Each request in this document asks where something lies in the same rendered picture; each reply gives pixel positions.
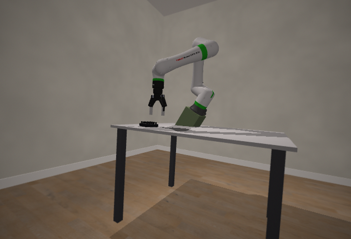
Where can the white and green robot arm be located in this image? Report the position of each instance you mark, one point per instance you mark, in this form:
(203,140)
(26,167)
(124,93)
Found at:
(196,55)

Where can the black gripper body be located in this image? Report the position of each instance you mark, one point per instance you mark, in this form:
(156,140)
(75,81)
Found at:
(157,92)

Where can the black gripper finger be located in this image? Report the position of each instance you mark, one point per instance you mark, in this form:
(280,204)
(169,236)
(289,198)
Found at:
(151,103)
(163,103)

